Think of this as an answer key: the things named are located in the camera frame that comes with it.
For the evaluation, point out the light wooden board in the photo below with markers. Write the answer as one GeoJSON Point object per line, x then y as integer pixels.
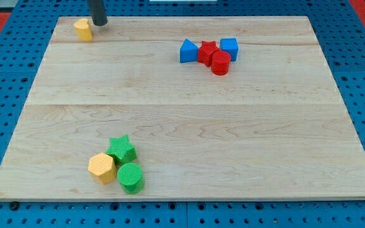
{"type": "Point", "coordinates": [274, 128]}

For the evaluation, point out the red star block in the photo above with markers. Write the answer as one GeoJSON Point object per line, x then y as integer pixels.
{"type": "Point", "coordinates": [206, 51]}

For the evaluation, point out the blue triangle block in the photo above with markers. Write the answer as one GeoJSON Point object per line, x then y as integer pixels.
{"type": "Point", "coordinates": [188, 52]}

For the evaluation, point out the red cylinder block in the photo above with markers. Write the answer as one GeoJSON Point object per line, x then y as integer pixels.
{"type": "Point", "coordinates": [220, 62]}

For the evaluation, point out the green star block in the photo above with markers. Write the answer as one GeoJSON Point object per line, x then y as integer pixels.
{"type": "Point", "coordinates": [121, 150]}

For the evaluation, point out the green cylinder block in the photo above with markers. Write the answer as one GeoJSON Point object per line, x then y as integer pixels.
{"type": "Point", "coordinates": [130, 177]}

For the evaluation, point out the blue cube block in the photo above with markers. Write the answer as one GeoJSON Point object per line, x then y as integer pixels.
{"type": "Point", "coordinates": [230, 45]}

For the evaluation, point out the yellow hexagon block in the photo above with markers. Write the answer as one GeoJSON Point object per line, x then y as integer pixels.
{"type": "Point", "coordinates": [102, 168]}

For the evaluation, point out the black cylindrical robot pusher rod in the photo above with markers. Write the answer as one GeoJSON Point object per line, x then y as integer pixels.
{"type": "Point", "coordinates": [98, 12]}

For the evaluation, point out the yellow heart block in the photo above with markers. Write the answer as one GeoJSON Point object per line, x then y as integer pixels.
{"type": "Point", "coordinates": [83, 29]}

